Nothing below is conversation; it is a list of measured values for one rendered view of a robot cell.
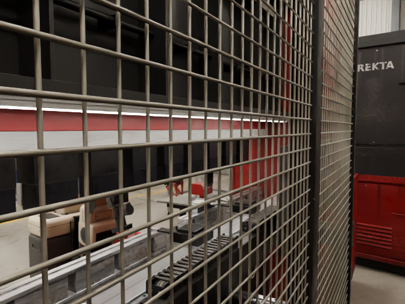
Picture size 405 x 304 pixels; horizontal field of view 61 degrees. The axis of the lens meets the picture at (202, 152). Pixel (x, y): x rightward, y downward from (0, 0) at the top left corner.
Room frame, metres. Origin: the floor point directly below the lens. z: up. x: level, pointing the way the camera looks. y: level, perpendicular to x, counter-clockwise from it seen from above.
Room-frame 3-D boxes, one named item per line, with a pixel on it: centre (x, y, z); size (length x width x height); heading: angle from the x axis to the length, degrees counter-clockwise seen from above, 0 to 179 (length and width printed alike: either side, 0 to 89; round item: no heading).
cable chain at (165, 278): (0.99, 0.01, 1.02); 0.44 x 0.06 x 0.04; 150
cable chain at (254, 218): (1.48, -0.27, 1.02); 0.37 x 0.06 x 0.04; 150
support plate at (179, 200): (1.93, 0.10, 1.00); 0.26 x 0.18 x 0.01; 60
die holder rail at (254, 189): (2.33, -0.30, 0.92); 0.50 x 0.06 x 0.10; 150
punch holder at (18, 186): (1.01, 0.46, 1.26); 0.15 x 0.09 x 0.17; 150
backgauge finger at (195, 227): (1.31, 0.10, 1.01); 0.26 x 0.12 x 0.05; 60
